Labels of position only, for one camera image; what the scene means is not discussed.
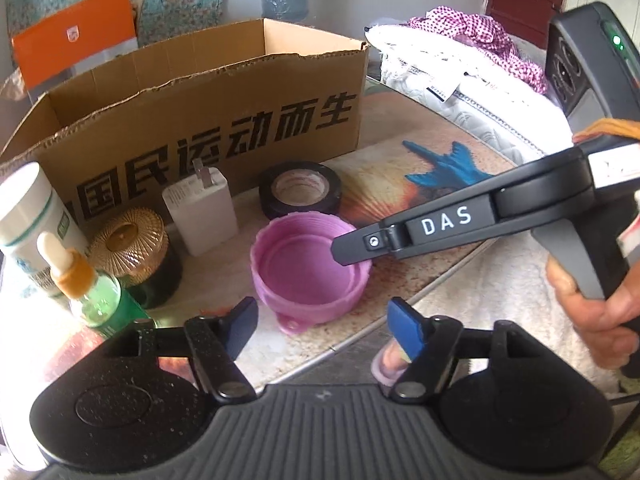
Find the pink patterned cloth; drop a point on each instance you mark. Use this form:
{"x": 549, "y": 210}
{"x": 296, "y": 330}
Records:
{"x": 482, "y": 32}

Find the green dropper bottle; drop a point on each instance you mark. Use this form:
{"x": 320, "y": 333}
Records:
{"x": 96, "y": 297}

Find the black electrical tape roll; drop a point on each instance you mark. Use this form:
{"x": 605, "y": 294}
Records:
{"x": 299, "y": 187}

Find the pink slippers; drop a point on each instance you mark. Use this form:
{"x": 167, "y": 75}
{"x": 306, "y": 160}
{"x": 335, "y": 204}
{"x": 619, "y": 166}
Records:
{"x": 389, "y": 363}

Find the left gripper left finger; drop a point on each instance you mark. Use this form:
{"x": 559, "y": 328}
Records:
{"x": 146, "y": 394}

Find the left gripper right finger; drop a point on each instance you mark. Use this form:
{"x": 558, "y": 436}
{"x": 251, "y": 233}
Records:
{"x": 499, "y": 395}

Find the gold-lid dark green jar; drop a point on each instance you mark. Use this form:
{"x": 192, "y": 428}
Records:
{"x": 135, "y": 248}

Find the brown cardboard box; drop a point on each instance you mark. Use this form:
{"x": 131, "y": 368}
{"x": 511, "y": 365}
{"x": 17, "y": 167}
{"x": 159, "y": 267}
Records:
{"x": 241, "y": 97}

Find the white USB wall charger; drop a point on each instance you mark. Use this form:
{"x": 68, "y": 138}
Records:
{"x": 201, "y": 208}

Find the orange Philips product box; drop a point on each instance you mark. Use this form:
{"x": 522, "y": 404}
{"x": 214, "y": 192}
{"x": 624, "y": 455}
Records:
{"x": 70, "y": 36}

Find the white green-label supplement jar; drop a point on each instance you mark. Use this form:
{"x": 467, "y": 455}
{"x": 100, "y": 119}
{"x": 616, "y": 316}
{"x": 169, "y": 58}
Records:
{"x": 30, "y": 205}

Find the person's right hand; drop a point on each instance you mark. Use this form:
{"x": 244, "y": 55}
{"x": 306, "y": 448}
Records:
{"x": 600, "y": 323}

